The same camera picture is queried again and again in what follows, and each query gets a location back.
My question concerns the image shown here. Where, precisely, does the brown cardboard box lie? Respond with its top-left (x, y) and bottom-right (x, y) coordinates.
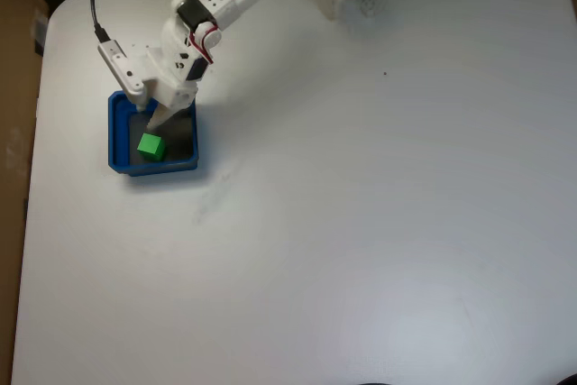
top-left (0, 0), bottom-right (50, 377)

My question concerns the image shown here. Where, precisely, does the green cube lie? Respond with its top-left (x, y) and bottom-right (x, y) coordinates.
top-left (136, 133), bottom-right (168, 163)

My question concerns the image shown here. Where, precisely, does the black camera cable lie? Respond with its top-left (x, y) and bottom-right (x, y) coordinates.
top-left (89, 0), bottom-right (238, 43)

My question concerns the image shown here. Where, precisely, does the blue open box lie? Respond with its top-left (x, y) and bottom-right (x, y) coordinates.
top-left (107, 90), bottom-right (200, 178)

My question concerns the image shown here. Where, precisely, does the silver camera box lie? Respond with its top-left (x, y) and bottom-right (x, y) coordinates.
top-left (97, 40), bottom-right (148, 111)

